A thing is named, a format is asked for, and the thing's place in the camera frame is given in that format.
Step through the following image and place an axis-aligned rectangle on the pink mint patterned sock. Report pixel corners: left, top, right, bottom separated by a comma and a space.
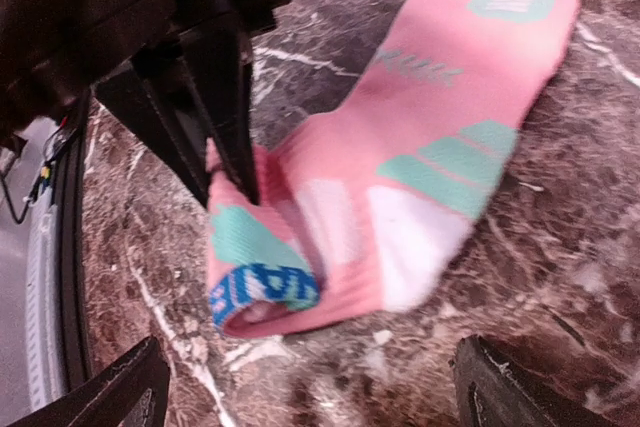
207, 0, 579, 338

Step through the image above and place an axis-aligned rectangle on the white slotted cable duct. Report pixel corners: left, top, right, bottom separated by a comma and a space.
25, 201, 66, 412

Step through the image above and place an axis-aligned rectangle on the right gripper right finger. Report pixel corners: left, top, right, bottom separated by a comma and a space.
449, 335, 625, 426

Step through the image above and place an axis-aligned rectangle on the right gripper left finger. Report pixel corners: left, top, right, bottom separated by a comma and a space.
34, 336, 170, 426

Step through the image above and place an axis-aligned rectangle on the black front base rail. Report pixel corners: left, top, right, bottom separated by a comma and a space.
54, 112, 92, 391

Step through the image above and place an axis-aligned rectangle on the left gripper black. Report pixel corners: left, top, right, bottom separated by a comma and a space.
1, 0, 289, 206

